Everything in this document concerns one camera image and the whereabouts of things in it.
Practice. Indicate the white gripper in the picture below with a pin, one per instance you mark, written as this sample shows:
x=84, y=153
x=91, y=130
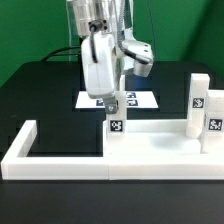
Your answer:
x=104, y=57

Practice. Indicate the white desk top tray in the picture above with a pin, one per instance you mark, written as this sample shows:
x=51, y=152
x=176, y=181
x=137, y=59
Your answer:
x=159, y=142

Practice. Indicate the fiducial marker plate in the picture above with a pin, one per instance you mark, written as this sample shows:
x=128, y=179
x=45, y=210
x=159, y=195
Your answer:
x=134, y=99

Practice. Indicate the white U-shaped fence frame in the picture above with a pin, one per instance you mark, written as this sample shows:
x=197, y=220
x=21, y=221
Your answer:
x=18, y=165

